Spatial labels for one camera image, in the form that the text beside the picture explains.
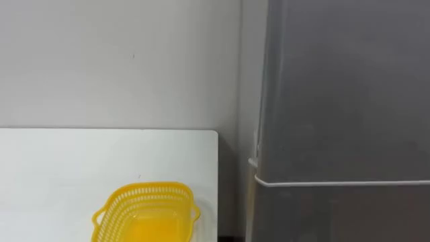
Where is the yellow plastic strainer basket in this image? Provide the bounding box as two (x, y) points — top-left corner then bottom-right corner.
(91, 181), (202, 242)

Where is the grey fridge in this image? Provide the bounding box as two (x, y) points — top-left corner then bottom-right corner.
(244, 0), (430, 242)

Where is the white desk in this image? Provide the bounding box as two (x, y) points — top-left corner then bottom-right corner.
(0, 127), (219, 242)

